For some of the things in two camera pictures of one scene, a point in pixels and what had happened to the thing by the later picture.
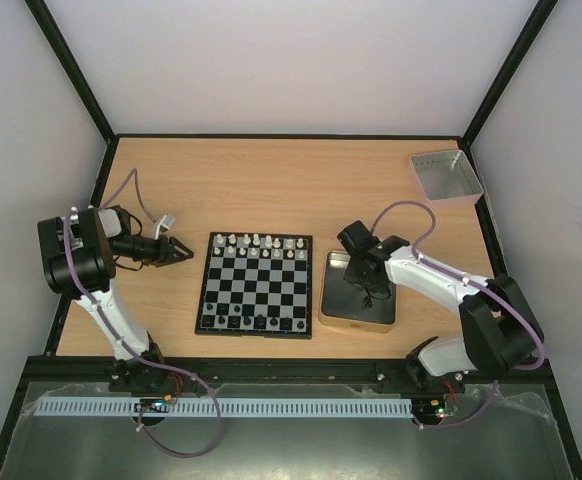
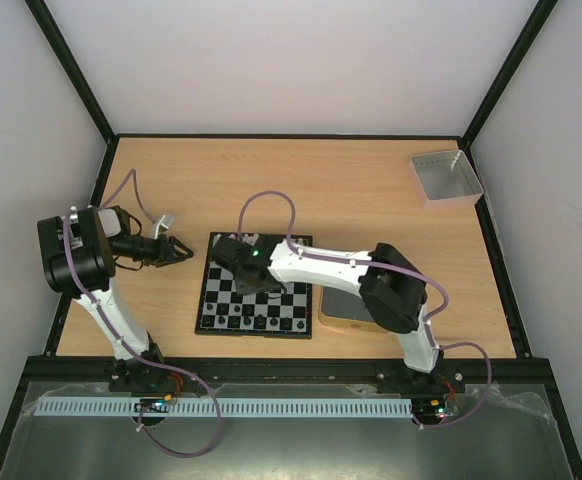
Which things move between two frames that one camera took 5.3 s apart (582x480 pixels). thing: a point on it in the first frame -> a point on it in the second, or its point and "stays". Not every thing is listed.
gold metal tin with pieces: (342, 303) stays
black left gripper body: (129, 247) stays
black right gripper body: (359, 273) -> (250, 282)
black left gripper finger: (178, 256) stays
